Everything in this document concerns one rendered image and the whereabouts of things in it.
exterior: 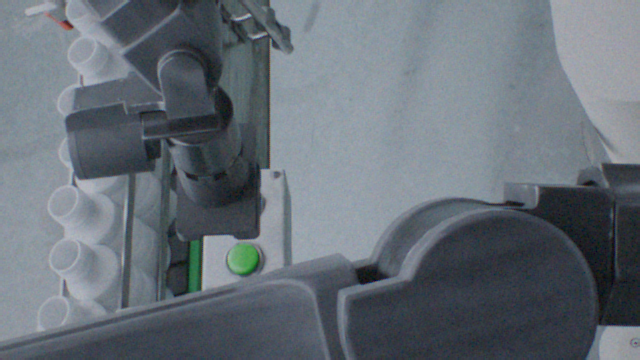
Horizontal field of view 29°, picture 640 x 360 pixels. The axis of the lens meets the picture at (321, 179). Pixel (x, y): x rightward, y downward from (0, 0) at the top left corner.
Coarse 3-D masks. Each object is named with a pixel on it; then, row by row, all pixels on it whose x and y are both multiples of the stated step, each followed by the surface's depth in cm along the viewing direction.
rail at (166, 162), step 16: (80, 80) 136; (128, 176) 127; (128, 192) 126; (128, 208) 125; (160, 208) 132; (128, 224) 125; (160, 224) 131; (128, 240) 124; (160, 240) 130; (128, 256) 123; (160, 256) 129; (128, 272) 123; (160, 272) 129; (64, 288) 124; (128, 288) 122; (160, 288) 128; (128, 304) 121
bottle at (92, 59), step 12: (84, 36) 131; (72, 48) 131; (84, 48) 132; (96, 48) 129; (72, 60) 131; (84, 60) 133; (96, 60) 130; (108, 60) 131; (120, 60) 133; (84, 72) 131; (96, 72) 131; (108, 72) 132; (120, 72) 132; (84, 84) 134
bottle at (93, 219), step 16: (64, 192) 124; (80, 192) 123; (48, 208) 122; (64, 208) 125; (80, 208) 122; (96, 208) 124; (112, 208) 125; (64, 224) 123; (80, 224) 123; (96, 224) 124; (112, 224) 124; (144, 224) 131; (80, 240) 124; (96, 240) 124; (112, 240) 125; (144, 240) 129; (144, 256) 130
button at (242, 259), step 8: (240, 248) 116; (248, 248) 116; (232, 256) 116; (240, 256) 116; (248, 256) 116; (256, 256) 116; (232, 264) 116; (240, 264) 115; (248, 264) 115; (256, 264) 116; (240, 272) 115; (248, 272) 116
